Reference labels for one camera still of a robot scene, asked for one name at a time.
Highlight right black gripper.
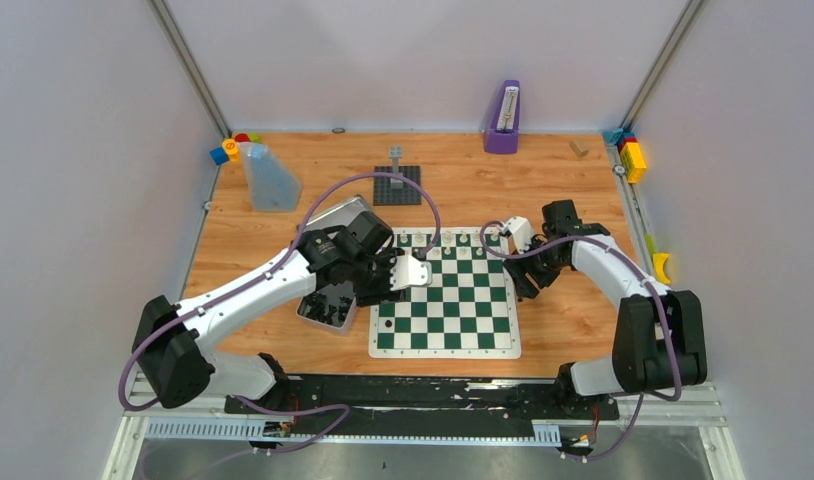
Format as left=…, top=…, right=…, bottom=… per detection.
left=502, top=234, right=566, bottom=299

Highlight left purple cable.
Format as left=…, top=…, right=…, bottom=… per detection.
left=118, top=171, right=443, bottom=480

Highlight purple metronome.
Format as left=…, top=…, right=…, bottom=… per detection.
left=483, top=80, right=521, bottom=155

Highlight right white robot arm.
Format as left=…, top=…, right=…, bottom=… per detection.
left=500, top=200, right=707, bottom=418

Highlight yellow curved toy piece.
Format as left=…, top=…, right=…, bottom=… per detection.
left=652, top=252, right=671, bottom=285

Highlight metal tin with black pieces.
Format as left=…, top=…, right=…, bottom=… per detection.
left=296, top=282, right=359, bottom=336

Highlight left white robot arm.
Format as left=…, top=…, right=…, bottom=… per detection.
left=128, top=211, right=429, bottom=413

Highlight grey lego tower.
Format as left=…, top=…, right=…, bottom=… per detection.
left=389, top=146, right=404, bottom=190

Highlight metal tin lid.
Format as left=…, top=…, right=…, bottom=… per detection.
left=306, top=194, right=372, bottom=230

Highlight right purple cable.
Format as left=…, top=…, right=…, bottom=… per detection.
left=479, top=220, right=683, bottom=463

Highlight small wooden block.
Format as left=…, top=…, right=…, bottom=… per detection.
left=569, top=140, right=589, bottom=158

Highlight translucent blue plastic container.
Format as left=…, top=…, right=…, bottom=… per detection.
left=240, top=142, right=302, bottom=213

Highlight green white chess mat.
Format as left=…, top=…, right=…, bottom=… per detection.
left=368, top=227, right=522, bottom=359

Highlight yellow toy block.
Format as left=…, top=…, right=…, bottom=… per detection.
left=620, top=142, right=647, bottom=184

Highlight dark grey lego baseplate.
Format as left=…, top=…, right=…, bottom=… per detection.
left=372, top=165, right=423, bottom=206

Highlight purple cable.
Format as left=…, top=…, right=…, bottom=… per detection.
left=479, top=220, right=683, bottom=463
left=118, top=171, right=443, bottom=480

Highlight colourful toy blocks left corner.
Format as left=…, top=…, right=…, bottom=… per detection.
left=210, top=132, right=261, bottom=166

